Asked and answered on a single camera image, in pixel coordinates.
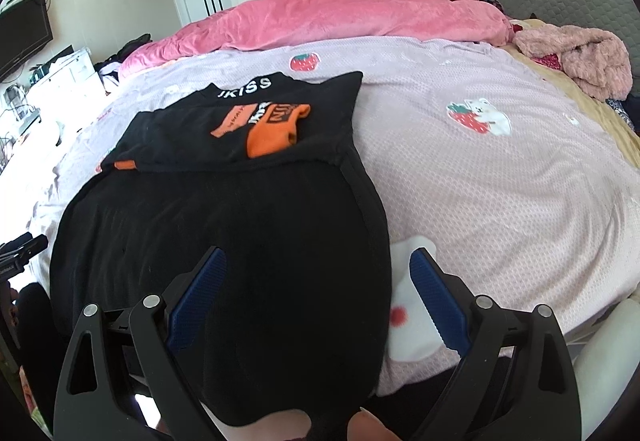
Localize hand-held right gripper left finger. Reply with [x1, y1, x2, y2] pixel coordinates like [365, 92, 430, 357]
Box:
[52, 246, 228, 441]

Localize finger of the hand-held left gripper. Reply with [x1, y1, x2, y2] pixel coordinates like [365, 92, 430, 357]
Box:
[0, 232, 49, 267]

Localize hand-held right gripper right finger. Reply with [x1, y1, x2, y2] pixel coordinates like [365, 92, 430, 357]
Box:
[409, 246, 583, 441]

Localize black long-sleeved shirt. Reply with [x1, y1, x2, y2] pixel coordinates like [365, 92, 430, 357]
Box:
[50, 70, 393, 427]

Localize pile of dark clothes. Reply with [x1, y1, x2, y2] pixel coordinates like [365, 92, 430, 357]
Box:
[95, 34, 151, 87]

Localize person's right hand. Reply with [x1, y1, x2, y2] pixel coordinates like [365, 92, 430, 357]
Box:
[350, 407, 398, 441]

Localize person's black pants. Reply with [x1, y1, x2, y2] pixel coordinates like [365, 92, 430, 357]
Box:
[15, 281, 56, 357]

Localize pink printed bedsheet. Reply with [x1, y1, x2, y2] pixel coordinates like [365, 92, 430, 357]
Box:
[0, 35, 640, 397]

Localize heap of small household items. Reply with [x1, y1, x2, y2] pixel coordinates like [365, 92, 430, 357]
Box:
[0, 81, 41, 134]

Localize white dresser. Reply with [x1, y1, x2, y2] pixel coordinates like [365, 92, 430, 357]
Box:
[22, 46, 106, 122]

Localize black television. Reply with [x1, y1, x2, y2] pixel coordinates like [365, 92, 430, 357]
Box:
[0, 0, 54, 83]

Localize beige blanket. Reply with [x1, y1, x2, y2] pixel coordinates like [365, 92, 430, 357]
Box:
[500, 18, 640, 172]

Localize red patterned cloth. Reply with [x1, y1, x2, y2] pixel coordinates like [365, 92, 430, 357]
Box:
[532, 48, 568, 71]

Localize navy patterned cloth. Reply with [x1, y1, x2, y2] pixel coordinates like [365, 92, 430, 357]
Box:
[605, 94, 640, 134]

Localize pink fluffy garment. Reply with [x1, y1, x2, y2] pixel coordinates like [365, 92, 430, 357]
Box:
[514, 24, 635, 101]

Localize pink plush quilt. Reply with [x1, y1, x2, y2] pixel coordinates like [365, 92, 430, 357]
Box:
[119, 0, 515, 82]

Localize white bed frame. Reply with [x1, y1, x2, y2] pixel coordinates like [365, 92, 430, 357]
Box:
[575, 298, 640, 441]

